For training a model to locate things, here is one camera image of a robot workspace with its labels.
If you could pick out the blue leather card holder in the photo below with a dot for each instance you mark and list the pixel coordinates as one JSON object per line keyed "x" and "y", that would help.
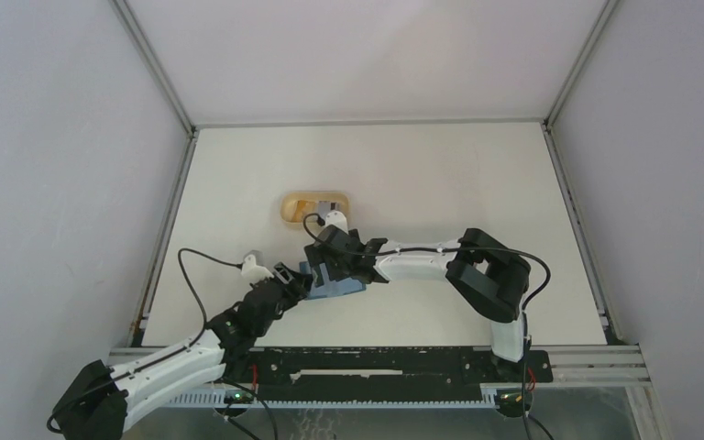
{"x": 347, "y": 286}

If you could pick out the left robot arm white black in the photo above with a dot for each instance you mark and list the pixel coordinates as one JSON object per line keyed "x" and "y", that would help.
{"x": 104, "y": 401}

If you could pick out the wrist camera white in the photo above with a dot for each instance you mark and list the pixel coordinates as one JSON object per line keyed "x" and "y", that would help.
{"x": 337, "y": 219}
{"x": 253, "y": 270}

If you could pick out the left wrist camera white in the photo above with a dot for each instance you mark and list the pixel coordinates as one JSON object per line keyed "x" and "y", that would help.
{"x": 253, "y": 270}

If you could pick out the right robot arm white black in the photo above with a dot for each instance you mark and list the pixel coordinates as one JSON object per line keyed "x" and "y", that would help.
{"x": 490, "y": 277}

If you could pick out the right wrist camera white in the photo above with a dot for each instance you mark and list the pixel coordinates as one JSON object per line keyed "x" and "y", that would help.
{"x": 337, "y": 219}

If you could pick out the aluminium table frame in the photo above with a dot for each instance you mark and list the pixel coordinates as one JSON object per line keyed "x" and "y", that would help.
{"x": 614, "y": 364}

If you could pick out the white card black stripe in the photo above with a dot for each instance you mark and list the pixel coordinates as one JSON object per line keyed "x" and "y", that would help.
{"x": 325, "y": 207}

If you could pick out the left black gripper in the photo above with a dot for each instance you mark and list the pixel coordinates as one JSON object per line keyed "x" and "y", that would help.
{"x": 297, "y": 289}

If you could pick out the beige oval tray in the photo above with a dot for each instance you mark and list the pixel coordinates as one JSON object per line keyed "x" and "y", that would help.
{"x": 287, "y": 202}

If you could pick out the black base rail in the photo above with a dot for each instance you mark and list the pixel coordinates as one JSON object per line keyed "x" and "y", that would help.
{"x": 396, "y": 374}

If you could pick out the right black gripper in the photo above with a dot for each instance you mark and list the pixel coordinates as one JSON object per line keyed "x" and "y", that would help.
{"x": 314, "y": 258}

